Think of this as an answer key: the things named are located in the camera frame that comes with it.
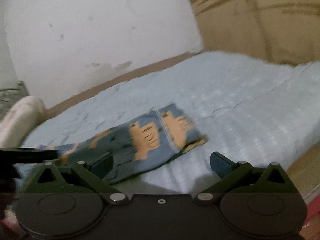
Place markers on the wooden wardrobe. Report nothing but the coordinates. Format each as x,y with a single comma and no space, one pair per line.
277,31

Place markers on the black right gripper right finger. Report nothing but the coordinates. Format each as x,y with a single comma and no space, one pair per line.
270,179

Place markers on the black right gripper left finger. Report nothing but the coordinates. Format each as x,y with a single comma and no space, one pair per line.
49,177

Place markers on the brown mattress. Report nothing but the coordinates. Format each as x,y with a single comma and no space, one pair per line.
155,67

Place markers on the light blue bed blanket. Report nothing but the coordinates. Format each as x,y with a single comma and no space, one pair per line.
249,110

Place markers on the blue pants with orange cars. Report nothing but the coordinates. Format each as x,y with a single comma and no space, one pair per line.
140,145

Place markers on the metal bed headboard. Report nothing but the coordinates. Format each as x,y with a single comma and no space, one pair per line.
9,96

